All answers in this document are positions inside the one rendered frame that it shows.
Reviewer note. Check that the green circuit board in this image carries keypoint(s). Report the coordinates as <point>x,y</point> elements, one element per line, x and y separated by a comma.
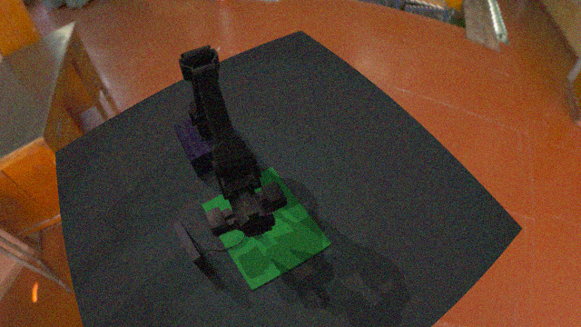
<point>294,238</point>

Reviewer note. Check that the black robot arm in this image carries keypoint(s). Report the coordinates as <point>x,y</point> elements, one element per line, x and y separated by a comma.
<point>233,162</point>

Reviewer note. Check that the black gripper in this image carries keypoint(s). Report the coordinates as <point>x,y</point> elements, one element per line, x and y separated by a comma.
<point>271,196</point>

